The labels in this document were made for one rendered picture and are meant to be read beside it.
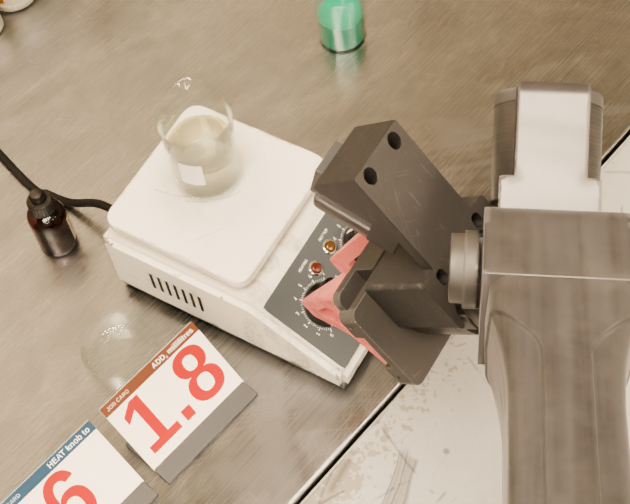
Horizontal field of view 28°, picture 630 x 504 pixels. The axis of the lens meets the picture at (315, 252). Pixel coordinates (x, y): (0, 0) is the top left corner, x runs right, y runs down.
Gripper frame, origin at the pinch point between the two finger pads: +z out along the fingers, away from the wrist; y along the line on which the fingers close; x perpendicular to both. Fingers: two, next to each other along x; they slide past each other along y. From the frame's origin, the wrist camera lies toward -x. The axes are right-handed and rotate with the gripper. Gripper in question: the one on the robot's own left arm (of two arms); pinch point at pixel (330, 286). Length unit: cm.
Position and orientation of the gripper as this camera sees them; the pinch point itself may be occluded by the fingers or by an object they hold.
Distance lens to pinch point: 79.4
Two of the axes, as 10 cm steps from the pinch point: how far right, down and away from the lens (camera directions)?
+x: 6.1, 6.6, 4.4
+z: -6.0, 0.3, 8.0
